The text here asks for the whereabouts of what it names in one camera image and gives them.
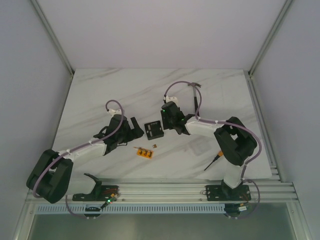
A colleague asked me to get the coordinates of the black fuse box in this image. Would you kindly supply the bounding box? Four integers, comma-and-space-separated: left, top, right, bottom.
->
144, 120, 164, 141

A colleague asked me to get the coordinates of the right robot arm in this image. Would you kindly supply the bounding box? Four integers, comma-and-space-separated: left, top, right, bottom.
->
161, 101, 262, 200

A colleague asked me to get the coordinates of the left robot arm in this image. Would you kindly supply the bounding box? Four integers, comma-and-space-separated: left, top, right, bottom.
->
26, 114, 144, 204

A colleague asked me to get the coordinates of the orange terminal block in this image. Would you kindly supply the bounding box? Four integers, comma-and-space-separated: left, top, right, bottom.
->
134, 147, 154, 160

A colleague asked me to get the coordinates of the claw hammer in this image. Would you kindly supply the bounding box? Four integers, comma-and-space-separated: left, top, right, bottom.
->
187, 82, 201, 111

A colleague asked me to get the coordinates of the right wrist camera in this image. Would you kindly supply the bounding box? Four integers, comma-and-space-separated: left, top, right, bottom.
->
163, 95, 179, 105

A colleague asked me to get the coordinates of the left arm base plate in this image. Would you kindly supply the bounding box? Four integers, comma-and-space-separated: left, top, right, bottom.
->
72, 185, 119, 202

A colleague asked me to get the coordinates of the orange handled screwdriver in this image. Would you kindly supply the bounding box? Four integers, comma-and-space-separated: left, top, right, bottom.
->
204, 151, 224, 171

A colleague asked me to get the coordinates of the white cable duct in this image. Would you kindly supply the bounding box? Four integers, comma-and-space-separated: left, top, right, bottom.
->
34, 203, 252, 215

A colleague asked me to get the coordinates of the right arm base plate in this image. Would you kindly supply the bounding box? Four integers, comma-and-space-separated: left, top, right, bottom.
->
205, 184, 252, 202

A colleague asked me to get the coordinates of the aluminium rail frame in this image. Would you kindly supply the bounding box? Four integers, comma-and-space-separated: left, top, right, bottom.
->
24, 178, 299, 202

